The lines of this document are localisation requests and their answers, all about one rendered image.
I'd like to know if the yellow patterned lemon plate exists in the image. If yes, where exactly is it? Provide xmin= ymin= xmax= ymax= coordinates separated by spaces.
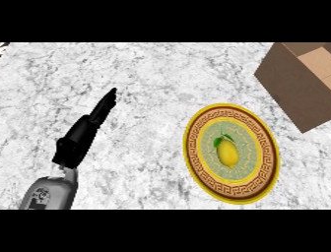
xmin=182 ymin=102 xmax=281 ymax=206

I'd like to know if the brown cardboard box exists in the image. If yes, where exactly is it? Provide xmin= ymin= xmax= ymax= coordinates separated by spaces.
xmin=253 ymin=41 xmax=331 ymax=134

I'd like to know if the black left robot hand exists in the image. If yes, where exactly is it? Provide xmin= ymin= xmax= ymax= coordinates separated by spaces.
xmin=50 ymin=87 xmax=119 ymax=170

